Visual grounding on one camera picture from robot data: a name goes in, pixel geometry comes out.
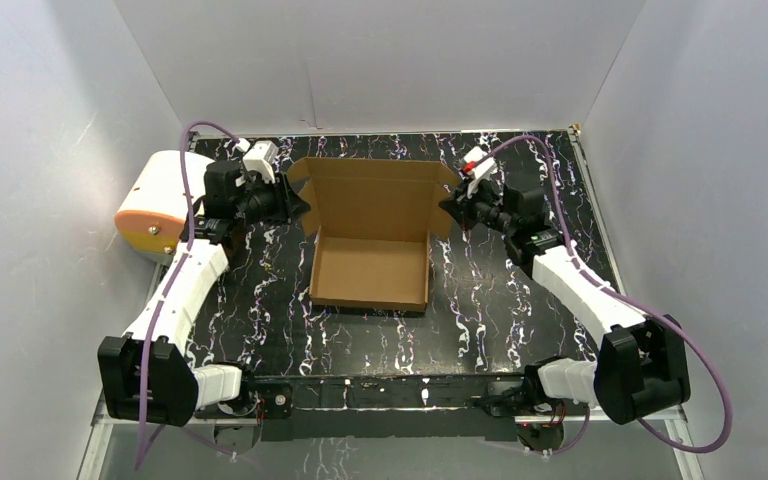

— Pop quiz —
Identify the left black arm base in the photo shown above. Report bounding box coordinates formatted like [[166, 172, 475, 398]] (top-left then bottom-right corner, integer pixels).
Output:
[[213, 374, 294, 456]]

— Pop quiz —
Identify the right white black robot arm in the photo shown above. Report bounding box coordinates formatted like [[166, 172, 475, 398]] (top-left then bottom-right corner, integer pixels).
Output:
[[439, 180, 691, 425]]

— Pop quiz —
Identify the aluminium front frame rail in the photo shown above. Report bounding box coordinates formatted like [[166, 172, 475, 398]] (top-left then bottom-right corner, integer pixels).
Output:
[[79, 376, 687, 427]]

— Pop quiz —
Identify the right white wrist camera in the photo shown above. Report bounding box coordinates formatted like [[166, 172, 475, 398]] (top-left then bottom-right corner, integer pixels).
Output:
[[461, 146, 498, 198]]

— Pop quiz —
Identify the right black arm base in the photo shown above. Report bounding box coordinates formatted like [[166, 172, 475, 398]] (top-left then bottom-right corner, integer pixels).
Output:
[[471, 365, 591, 459]]

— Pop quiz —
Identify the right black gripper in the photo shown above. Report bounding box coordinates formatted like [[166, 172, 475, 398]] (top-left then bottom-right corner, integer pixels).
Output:
[[438, 173, 516, 236]]

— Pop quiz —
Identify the brown cardboard box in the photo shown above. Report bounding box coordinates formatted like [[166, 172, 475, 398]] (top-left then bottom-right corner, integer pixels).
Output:
[[287, 157, 461, 312]]

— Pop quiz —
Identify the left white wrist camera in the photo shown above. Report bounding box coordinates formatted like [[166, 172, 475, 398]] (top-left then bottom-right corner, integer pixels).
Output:
[[234, 138, 278, 184]]

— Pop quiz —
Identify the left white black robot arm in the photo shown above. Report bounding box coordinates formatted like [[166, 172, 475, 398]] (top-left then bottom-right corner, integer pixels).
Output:
[[97, 154, 310, 426]]

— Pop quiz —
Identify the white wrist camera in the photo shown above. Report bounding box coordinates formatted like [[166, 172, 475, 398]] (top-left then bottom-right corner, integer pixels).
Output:
[[234, 138, 278, 184], [461, 146, 498, 198]]

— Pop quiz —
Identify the cream cylindrical drum device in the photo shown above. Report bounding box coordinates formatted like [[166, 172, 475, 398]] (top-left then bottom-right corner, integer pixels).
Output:
[[114, 150, 187, 266]]

